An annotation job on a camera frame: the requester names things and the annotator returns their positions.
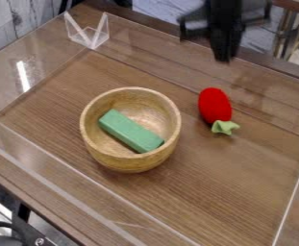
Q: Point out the wooden bowl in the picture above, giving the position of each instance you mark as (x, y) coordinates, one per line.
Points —
(154, 111)

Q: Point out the red felt strawberry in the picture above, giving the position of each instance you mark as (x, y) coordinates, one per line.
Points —
(215, 110)

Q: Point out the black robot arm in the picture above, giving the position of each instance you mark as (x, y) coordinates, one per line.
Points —
(220, 20)

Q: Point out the green rectangular block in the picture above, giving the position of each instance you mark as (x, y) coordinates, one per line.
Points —
(140, 139)

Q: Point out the wooden table leg background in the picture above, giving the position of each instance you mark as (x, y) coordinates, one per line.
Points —
(287, 35)

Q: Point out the clear acrylic corner bracket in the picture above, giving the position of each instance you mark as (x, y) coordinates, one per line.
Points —
(88, 37)

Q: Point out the black table frame bracket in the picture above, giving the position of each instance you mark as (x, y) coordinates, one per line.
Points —
(31, 236)

